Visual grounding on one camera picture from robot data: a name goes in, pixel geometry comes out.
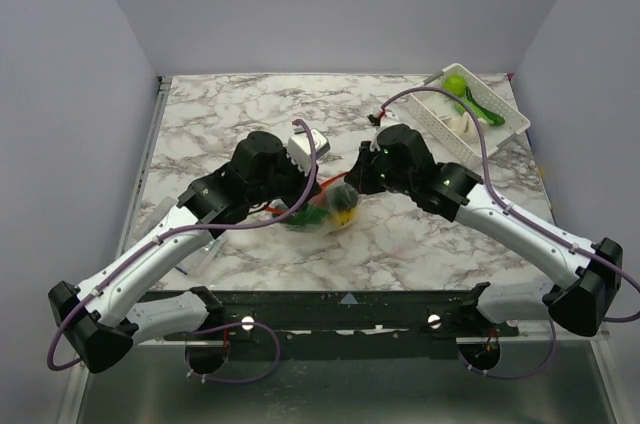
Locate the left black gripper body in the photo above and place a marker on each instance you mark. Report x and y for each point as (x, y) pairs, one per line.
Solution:
(287, 184)

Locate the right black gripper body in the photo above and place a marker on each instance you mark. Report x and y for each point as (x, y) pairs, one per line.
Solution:
(359, 174)

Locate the white green bok choy toy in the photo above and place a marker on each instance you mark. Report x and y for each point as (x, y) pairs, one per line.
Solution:
(309, 219)

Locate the dark green avocado toy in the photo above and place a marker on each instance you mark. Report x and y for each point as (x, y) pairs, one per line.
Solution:
(344, 197)

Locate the clear zip bag orange zipper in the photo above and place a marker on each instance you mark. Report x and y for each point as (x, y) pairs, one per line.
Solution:
(323, 199)

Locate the yellow corn toy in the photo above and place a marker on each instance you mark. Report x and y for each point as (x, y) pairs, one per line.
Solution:
(343, 218)

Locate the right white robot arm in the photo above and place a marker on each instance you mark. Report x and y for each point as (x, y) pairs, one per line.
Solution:
(580, 278)

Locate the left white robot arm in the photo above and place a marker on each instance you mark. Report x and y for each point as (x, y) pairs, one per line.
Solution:
(103, 316)

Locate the white perforated plastic basket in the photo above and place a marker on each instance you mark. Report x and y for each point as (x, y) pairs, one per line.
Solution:
(430, 108)

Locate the white dumpling toy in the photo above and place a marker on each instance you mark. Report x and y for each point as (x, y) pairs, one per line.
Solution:
(463, 127)

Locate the green cabbage toy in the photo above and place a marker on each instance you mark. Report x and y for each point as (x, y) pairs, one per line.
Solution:
(456, 85)

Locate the green leafy vegetable toy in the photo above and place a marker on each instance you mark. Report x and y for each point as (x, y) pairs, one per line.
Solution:
(491, 118)

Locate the clear plastic screw box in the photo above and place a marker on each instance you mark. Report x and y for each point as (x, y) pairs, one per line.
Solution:
(198, 262)

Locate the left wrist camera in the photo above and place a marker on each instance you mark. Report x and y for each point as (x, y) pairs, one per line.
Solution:
(303, 152)

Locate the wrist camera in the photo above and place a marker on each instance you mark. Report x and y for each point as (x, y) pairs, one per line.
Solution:
(303, 152)
(383, 119)

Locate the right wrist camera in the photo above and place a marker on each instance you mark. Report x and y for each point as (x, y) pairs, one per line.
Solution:
(383, 119)

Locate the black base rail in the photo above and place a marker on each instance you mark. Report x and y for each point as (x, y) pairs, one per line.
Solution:
(345, 325)

